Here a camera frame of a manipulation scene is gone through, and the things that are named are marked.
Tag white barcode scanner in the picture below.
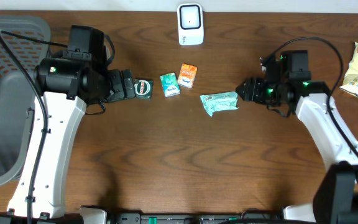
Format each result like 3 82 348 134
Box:
177 3 204 46

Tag orange tissue pack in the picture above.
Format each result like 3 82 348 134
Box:
177 63 198 88

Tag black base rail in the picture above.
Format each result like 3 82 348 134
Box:
107 211 282 224

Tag teal wrapper pack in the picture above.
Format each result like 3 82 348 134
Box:
200 91 238 116

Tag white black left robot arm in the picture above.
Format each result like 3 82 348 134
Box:
0 26 135 223

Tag green Zam-Buk box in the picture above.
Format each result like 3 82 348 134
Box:
134 79 154 100

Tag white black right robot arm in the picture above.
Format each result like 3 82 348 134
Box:
236 50 358 223

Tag teal tissue pack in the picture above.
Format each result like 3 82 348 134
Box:
160 73 180 97

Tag grey plastic mesh basket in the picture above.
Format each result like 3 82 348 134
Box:
0 16 51 186

